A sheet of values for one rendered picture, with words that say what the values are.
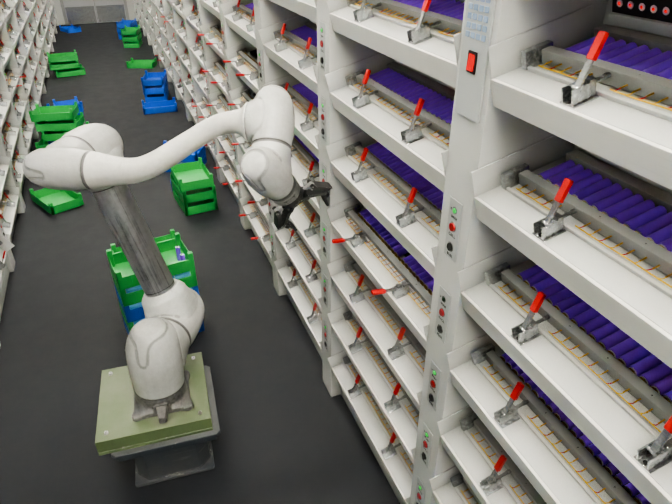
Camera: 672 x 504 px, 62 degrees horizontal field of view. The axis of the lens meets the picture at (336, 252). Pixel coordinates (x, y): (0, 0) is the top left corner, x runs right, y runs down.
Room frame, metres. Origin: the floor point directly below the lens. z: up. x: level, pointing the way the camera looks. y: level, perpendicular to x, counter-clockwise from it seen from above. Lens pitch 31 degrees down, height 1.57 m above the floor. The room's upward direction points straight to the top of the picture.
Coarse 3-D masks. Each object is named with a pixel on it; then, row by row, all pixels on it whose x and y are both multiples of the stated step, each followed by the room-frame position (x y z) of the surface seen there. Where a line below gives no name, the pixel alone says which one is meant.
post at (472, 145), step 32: (512, 0) 0.88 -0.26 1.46; (544, 0) 0.90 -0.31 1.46; (576, 0) 0.92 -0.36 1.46; (512, 32) 0.88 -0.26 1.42; (480, 128) 0.88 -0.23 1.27; (512, 128) 0.89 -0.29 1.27; (448, 160) 0.96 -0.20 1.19; (480, 160) 0.87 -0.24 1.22; (448, 192) 0.95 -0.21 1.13; (480, 224) 0.88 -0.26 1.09; (480, 256) 0.89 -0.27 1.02; (448, 288) 0.91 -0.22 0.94; (448, 320) 0.90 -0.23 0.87; (448, 352) 0.88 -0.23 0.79; (448, 384) 0.87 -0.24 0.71; (416, 448) 0.96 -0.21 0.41; (416, 480) 0.94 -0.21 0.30
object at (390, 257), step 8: (352, 216) 1.49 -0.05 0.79; (360, 224) 1.44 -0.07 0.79; (368, 232) 1.39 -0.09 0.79; (376, 240) 1.34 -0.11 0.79; (376, 248) 1.33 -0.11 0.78; (384, 248) 1.30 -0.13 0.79; (376, 256) 1.29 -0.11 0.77; (384, 256) 1.29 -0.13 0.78; (392, 256) 1.26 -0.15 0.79; (392, 264) 1.24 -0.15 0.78; (400, 264) 1.22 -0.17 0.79; (400, 272) 1.19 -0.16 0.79; (408, 272) 1.18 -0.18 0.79; (408, 280) 1.15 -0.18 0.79; (416, 280) 1.14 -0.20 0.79; (416, 288) 1.11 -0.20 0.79; (424, 288) 1.11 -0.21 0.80; (424, 296) 1.08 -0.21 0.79; (424, 312) 1.05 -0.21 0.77
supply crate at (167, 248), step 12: (168, 240) 2.07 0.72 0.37; (180, 240) 2.07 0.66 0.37; (108, 252) 1.93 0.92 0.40; (120, 252) 1.97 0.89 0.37; (168, 252) 2.05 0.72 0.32; (120, 264) 1.95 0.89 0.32; (168, 264) 1.87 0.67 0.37; (180, 264) 1.89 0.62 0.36; (192, 264) 1.92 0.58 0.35; (120, 276) 1.78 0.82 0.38; (132, 276) 1.80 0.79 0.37; (120, 288) 1.77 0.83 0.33
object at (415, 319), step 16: (336, 208) 1.53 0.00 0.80; (352, 208) 1.53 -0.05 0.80; (336, 224) 1.50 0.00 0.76; (352, 256) 1.39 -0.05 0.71; (368, 256) 1.31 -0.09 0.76; (400, 256) 1.28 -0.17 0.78; (368, 272) 1.27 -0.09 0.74; (384, 272) 1.23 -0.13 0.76; (384, 288) 1.17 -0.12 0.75; (400, 304) 1.10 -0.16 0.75; (416, 304) 1.09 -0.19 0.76; (416, 320) 1.03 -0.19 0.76; (416, 336) 1.02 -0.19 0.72
